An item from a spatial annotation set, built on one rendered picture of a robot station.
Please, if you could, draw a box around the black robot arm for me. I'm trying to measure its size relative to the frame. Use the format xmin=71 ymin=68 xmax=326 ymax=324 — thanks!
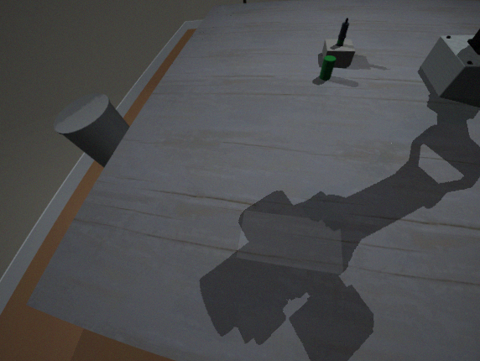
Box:
xmin=467 ymin=29 xmax=480 ymax=55

